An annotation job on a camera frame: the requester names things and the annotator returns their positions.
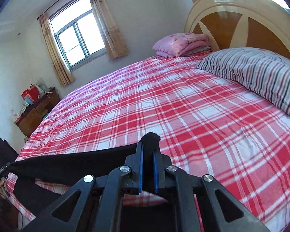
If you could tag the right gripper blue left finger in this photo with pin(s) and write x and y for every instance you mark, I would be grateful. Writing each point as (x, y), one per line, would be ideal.
(93, 203)

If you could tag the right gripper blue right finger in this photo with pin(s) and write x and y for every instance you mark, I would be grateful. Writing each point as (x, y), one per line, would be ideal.
(200, 203)

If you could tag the black pants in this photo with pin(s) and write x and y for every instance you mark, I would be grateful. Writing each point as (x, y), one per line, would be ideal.
(65, 169)

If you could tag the person's left hand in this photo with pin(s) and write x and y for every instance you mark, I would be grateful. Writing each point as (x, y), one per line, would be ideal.
(3, 188)

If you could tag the black folding chair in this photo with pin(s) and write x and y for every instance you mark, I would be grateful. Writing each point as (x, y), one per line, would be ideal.
(7, 153)

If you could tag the wooden desk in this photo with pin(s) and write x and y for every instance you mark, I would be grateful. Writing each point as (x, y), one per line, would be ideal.
(33, 115)

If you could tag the red plaid bed sheet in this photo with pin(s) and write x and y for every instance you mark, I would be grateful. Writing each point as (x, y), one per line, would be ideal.
(207, 124)

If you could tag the red gift bag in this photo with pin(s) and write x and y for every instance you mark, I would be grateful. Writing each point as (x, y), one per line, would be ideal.
(32, 93)

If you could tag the left beige curtain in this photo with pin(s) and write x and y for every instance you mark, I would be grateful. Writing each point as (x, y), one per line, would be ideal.
(60, 68)

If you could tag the beige curtain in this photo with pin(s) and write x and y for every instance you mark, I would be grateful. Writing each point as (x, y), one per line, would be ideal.
(60, 68)
(114, 43)

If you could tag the right beige curtain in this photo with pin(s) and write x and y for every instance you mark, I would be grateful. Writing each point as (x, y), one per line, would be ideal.
(114, 43)

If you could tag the folded pink quilt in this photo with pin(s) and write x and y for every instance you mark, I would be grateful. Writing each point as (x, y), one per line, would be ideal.
(181, 44)

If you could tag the striped grey pillow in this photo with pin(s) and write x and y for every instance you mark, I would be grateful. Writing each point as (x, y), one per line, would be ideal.
(263, 72)

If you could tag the far window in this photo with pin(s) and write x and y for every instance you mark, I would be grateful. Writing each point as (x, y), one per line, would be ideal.
(77, 34)

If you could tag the round wooden headboard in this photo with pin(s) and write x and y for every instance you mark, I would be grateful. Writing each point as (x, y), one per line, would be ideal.
(242, 23)

